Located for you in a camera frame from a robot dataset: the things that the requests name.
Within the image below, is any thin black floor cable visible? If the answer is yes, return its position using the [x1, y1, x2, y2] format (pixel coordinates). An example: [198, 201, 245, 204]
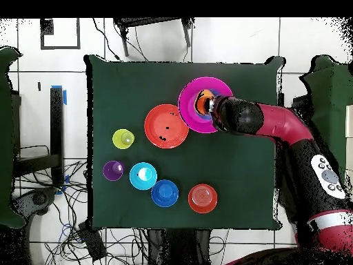
[92, 17, 123, 62]

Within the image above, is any blue tape strip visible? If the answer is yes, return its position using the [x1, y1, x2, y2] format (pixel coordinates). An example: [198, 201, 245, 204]
[56, 174, 70, 196]
[51, 85, 68, 106]

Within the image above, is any purple plastic cup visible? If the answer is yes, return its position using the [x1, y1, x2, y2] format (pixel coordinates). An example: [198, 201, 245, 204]
[102, 160, 126, 182]

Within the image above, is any black floor device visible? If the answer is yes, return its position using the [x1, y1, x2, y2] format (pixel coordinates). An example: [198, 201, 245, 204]
[10, 186, 59, 230]

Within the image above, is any orange translucent bowl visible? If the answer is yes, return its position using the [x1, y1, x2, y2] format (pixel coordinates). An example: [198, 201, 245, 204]
[188, 184, 219, 215]

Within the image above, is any black square frame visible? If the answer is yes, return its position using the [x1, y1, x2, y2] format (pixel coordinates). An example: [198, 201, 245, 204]
[40, 17, 81, 51]

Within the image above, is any cyan ribbed bowl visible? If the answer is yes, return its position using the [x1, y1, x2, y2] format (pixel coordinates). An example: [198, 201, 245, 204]
[128, 161, 159, 191]

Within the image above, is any dark green side cloth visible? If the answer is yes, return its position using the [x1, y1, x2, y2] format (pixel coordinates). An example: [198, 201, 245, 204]
[299, 54, 353, 177]
[0, 46, 26, 228]

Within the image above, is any black metal stool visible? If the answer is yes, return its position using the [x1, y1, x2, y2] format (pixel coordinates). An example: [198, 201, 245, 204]
[112, 17, 196, 58]

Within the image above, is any yellow plastic cup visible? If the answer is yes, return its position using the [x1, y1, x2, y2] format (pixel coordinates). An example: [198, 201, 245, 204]
[112, 128, 136, 150]

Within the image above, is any dark blue ribbed bowl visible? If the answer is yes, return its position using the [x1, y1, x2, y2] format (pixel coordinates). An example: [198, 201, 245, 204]
[150, 179, 180, 208]

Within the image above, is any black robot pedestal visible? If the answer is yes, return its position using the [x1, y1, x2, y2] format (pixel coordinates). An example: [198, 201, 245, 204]
[147, 228, 212, 265]

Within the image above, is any large pink plastic bowl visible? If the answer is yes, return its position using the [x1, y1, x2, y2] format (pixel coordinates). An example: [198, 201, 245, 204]
[177, 76, 234, 134]

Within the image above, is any dark green table cloth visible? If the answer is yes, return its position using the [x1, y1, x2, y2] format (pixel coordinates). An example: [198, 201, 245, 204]
[83, 53, 286, 230]

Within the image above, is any black power strip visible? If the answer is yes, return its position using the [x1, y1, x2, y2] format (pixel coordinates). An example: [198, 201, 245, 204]
[77, 221, 108, 262]

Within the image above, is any bundle of floor cables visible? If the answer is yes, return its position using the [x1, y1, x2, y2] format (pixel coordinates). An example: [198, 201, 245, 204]
[16, 143, 150, 265]

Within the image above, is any black floor stand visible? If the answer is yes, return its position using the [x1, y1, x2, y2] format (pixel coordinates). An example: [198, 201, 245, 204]
[12, 86, 65, 187]

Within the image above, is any red-orange shallow bowl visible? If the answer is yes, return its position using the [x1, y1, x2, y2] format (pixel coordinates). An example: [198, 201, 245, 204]
[143, 104, 190, 150]

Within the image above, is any white box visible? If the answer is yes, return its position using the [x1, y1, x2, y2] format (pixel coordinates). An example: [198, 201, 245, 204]
[345, 104, 353, 138]

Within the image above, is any orange plastic cup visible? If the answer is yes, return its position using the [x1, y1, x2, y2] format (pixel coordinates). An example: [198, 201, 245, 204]
[194, 89, 215, 115]

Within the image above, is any light blue translucent bowl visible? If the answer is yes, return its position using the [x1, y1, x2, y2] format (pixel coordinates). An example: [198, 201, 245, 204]
[192, 88, 221, 122]

